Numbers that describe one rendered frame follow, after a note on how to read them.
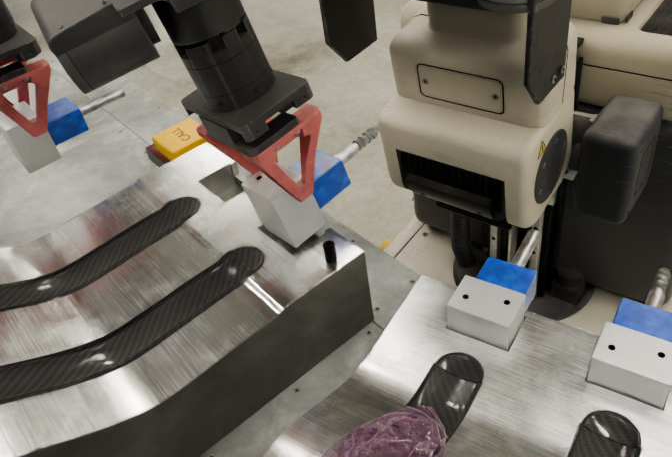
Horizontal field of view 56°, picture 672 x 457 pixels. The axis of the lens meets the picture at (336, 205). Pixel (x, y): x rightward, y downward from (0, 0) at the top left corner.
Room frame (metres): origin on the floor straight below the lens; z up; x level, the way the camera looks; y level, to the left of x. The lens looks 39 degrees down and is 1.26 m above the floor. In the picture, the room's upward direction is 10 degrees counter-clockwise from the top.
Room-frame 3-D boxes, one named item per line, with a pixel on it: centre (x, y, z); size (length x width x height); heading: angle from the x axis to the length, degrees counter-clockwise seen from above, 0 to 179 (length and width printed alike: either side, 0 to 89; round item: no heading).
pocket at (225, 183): (0.52, 0.10, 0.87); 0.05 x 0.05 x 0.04; 34
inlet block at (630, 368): (0.29, -0.21, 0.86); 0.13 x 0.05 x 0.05; 141
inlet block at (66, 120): (0.63, 0.27, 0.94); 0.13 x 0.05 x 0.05; 124
